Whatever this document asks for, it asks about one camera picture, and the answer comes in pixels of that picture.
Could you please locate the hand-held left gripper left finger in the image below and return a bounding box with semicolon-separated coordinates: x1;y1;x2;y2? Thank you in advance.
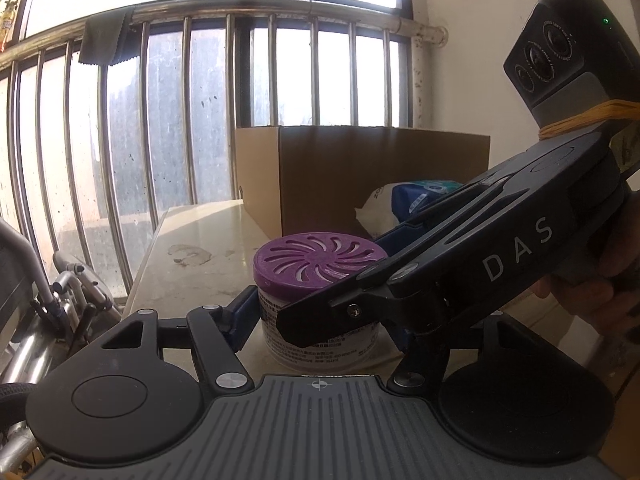
100;284;262;397

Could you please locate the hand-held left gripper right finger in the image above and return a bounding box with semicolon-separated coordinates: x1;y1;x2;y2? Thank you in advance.
382;310;508;396

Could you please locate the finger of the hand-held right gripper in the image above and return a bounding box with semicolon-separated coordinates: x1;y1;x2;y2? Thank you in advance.
276;260;443;350
374;174;507;262

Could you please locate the blue and white tissue pack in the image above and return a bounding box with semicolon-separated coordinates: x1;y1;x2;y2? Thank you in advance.
355;179;466;241

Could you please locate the purple lid air freshener jar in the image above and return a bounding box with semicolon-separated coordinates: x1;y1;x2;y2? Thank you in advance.
252;231;401;376

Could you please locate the cardboard box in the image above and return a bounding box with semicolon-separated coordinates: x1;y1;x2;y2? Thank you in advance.
234;126;491;241

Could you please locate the person's right hand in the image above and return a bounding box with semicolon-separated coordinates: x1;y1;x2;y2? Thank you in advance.
532;257;640;341

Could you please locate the yellow rubber band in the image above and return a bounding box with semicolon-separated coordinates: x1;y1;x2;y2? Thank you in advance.
539;100;640;141

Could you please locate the wheelchair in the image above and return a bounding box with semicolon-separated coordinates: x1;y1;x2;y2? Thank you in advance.
0;220;123;480

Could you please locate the metal window railing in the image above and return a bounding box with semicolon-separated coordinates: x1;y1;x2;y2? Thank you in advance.
0;0;451;306

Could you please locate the grey cloth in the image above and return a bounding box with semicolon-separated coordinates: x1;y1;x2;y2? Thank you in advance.
77;9;137;67

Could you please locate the yellow bottle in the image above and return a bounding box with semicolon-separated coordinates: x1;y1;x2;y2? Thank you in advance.
0;10;17;52

